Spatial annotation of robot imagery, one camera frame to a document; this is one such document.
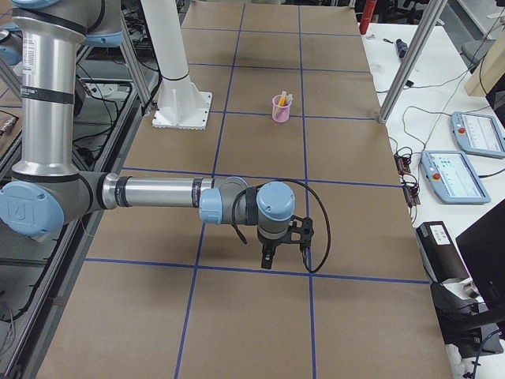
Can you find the black box with label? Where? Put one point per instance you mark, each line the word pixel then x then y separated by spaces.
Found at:
pixel 439 255

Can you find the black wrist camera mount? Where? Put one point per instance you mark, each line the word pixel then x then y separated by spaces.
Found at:
pixel 300 231

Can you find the far blue teach pendant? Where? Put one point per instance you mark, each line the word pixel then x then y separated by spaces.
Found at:
pixel 478 134

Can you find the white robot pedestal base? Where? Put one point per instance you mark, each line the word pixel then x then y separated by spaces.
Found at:
pixel 180 104

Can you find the aluminium frame post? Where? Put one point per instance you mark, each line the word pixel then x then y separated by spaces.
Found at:
pixel 424 29

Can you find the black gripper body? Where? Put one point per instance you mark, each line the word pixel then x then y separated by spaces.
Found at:
pixel 269 244

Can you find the pink mesh pen holder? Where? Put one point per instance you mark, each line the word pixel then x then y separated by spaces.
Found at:
pixel 275 101

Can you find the near blue teach pendant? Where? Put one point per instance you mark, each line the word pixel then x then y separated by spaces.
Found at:
pixel 453 179

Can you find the red cylinder bottle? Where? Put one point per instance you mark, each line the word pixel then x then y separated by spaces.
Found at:
pixel 367 15

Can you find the blue teach pendant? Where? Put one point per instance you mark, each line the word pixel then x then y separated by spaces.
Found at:
pixel 478 134
pixel 453 179

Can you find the purple highlighter pen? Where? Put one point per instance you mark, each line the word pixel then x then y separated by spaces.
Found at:
pixel 280 114

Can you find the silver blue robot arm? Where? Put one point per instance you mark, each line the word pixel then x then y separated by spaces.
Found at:
pixel 47 191

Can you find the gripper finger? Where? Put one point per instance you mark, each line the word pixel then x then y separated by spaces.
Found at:
pixel 266 259
pixel 270 255

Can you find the black computer monitor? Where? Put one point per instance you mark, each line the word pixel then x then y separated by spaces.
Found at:
pixel 482 248

